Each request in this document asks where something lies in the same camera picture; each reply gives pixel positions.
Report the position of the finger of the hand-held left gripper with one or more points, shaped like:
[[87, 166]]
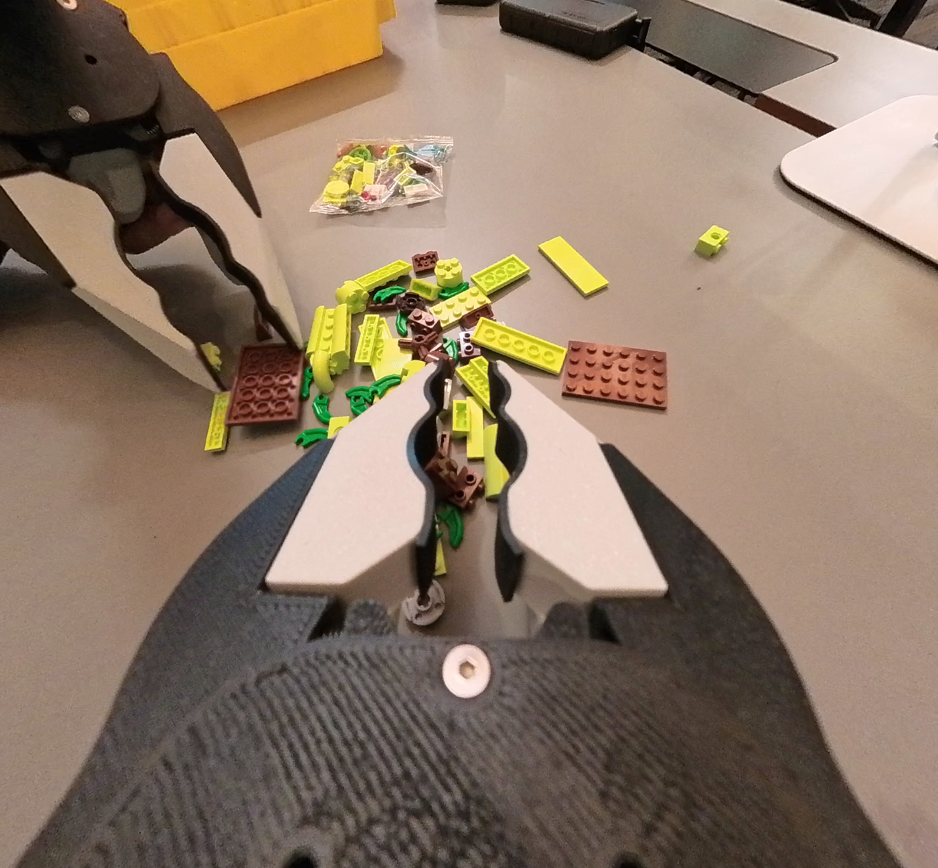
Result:
[[95, 252], [242, 238]]

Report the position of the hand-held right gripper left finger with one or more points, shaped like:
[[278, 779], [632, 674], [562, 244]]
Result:
[[352, 509]]

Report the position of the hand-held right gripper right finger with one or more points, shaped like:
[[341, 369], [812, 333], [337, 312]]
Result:
[[579, 516]]

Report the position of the lime slope brick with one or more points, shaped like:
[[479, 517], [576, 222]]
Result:
[[211, 355]]

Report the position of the pile of toy bricks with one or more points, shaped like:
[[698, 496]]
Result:
[[330, 340]]

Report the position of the large brown studded plate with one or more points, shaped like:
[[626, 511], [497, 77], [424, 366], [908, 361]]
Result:
[[615, 373], [264, 384]]

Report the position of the person's left hand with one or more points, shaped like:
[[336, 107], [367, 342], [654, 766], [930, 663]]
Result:
[[150, 232]]

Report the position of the small sealed bag of pieces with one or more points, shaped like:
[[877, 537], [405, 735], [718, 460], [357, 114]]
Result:
[[374, 179]]

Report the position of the lime narrow strip plate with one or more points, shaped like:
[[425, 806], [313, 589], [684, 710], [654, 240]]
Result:
[[218, 422]]

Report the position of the stacked yellow storage bins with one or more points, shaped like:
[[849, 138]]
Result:
[[256, 18]]

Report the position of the lime flat tile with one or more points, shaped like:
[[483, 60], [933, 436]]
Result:
[[573, 266]]

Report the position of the small lime brick with hole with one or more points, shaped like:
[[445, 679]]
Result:
[[709, 241]]

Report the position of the black ribbed power brick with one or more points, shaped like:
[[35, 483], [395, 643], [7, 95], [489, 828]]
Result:
[[564, 25]]

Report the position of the white monitor stand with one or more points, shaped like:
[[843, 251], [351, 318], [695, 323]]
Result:
[[865, 172]]

